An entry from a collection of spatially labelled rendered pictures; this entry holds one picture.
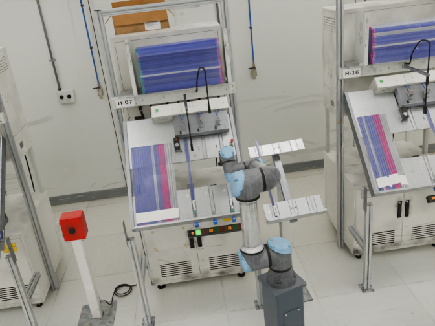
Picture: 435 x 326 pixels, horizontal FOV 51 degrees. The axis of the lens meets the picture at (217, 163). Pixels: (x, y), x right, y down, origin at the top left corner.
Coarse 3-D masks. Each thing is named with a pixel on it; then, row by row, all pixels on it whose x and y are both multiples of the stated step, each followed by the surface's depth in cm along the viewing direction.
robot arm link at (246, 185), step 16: (240, 176) 202; (256, 176) 202; (240, 192) 201; (256, 192) 204; (240, 208) 210; (256, 208) 210; (256, 224) 212; (256, 240) 215; (240, 256) 218; (256, 256) 216
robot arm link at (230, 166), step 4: (228, 160) 242; (232, 160) 243; (224, 164) 243; (228, 164) 242; (232, 164) 242; (236, 164) 243; (240, 164) 243; (224, 168) 243; (228, 168) 242; (232, 168) 242; (236, 168) 242; (240, 168) 242; (244, 168) 242; (224, 172) 244; (228, 172) 242; (232, 172) 241; (228, 176) 242; (228, 180) 242
